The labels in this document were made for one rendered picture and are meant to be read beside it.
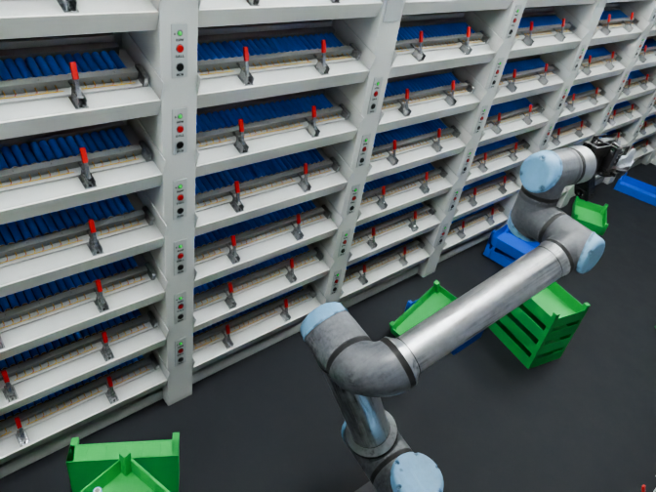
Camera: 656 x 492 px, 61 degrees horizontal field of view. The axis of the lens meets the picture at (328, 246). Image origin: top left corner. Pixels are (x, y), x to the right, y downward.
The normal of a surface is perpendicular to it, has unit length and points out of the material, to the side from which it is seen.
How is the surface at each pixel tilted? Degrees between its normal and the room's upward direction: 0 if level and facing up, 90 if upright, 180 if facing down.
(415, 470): 5
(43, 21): 109
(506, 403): 0
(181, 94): 90
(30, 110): 19
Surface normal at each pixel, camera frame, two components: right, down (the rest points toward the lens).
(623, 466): 0.15, -0.80
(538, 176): -0.83, 0.12
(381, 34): 0.65, 0.52
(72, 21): 0.56, 0.76
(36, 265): 0.36, -0.59
